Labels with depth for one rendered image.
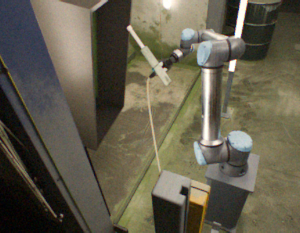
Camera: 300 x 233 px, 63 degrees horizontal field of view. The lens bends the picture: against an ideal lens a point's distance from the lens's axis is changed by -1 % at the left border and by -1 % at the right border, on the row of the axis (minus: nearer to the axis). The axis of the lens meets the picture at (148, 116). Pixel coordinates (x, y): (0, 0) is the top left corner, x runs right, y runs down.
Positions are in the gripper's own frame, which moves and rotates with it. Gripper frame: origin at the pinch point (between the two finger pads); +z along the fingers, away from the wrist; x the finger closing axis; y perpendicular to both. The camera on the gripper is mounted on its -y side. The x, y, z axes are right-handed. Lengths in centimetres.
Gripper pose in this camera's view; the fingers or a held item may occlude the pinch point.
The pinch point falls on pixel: (156, 71)
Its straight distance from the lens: 180.1
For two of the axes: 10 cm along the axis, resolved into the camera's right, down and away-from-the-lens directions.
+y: -3.3, 0.7, 9.4
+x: -5.9, -8.0, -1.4
